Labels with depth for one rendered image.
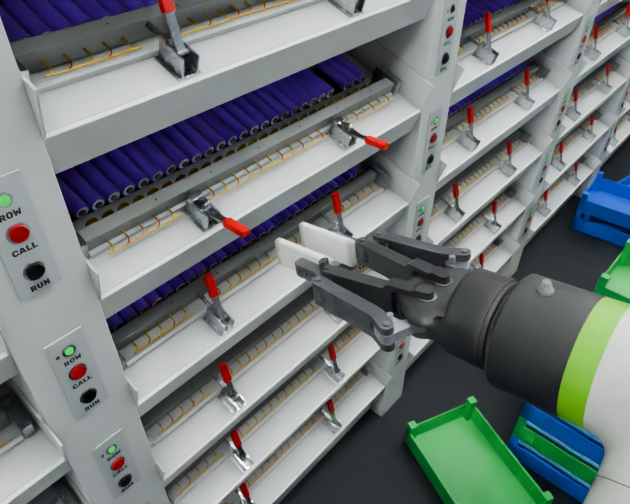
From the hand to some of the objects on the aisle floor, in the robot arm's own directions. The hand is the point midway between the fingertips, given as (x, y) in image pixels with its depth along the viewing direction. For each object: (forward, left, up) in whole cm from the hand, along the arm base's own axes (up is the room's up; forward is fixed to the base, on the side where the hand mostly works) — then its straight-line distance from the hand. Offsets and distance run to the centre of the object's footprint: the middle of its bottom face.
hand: (315, 252), depth 55 cm
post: (+53, -114, -89) cm, 154 cm away
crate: (+4, -49, -93) cm, 105 cm away
